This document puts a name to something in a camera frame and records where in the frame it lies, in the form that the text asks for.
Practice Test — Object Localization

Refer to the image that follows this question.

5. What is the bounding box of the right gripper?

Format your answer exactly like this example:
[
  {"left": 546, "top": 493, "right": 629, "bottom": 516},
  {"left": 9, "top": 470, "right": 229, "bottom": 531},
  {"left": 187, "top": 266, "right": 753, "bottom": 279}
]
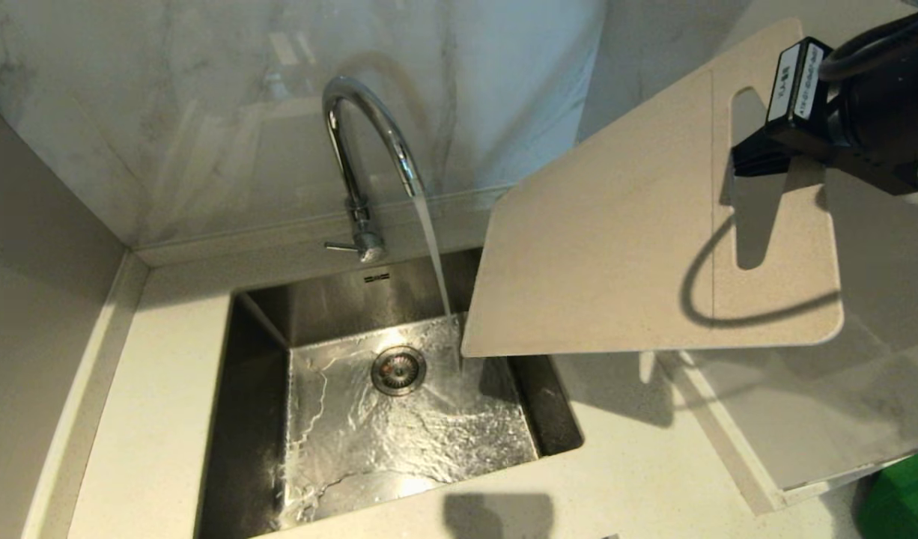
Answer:
[{"left": 731, "top": 37, "right": 918, "bottom": 198}]

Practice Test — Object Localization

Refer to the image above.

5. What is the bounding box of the beige speckled cutting board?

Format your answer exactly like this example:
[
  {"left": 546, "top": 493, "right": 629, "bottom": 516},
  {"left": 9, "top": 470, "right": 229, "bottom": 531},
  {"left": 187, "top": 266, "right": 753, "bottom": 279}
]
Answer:
[{"left": 460, "top": 18, "right": 845, "bottom": 359}]

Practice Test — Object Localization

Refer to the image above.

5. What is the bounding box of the chrome gooseneck faucet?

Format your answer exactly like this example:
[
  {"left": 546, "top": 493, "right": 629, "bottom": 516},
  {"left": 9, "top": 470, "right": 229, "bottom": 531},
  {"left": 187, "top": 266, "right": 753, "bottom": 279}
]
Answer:
[{"left": 322, "top": 75, "right": 431, "bottom": 264}]

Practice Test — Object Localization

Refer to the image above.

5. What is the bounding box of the green object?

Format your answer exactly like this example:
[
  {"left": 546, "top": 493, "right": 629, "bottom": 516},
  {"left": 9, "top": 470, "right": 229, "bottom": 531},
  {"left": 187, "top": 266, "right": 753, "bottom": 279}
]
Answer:
[{"left": 854, "top": 448, "right": 918, "bottom": 539}]

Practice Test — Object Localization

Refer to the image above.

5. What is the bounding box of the round metal drain strainer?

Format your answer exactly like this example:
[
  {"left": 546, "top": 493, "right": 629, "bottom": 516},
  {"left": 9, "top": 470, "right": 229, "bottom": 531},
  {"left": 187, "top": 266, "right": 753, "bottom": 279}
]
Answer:
[{"left": 370, "top": 345, "right": 428, "bottom": 397}]

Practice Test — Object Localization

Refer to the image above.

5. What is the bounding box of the stainless steel sink basin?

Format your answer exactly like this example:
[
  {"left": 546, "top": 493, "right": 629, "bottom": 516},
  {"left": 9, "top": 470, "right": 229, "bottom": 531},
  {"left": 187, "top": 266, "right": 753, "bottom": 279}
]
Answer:
[{"left": 195, "top": 247, "right": 585, "bottom": 539}]

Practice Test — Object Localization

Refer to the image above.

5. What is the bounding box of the black cable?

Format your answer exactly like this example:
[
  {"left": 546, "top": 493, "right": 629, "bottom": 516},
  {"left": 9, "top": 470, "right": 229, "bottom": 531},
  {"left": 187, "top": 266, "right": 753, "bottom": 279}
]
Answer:
[{"left": 817, "top": 6, "right": 918, "bottom": 83}]

